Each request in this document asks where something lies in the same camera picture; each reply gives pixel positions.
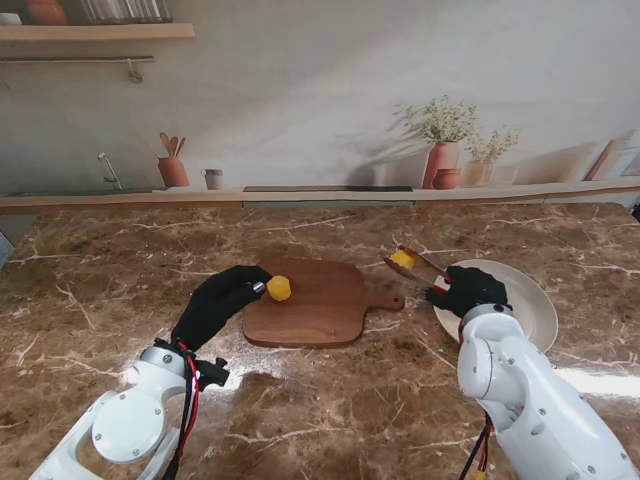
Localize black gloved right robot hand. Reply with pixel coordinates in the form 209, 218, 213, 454
424, 265, 509, 320

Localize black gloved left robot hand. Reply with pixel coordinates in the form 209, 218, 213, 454
170, 264, 274, 354

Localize red handled metal tongs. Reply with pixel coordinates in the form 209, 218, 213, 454
382, 244, 452, 297

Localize beige round ceramic plate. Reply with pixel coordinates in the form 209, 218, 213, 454
431, 258, 559, 354

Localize brown wooden cutting board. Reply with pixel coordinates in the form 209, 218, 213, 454
242, 258, 407, 350

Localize printed kitchen backdrop banner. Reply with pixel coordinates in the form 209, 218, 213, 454
0, 0, 640, 211

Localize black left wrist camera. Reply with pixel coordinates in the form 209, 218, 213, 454
196, 356, 232, 390

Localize red black left arm cable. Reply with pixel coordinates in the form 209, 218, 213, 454
163, 340, 202, 480

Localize red black arm cable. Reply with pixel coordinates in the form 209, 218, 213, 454
163, 340, 202, 480
457, 413, 497, 480

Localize red black right arm cable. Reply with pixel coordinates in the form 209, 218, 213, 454
457, 413, 497, 480

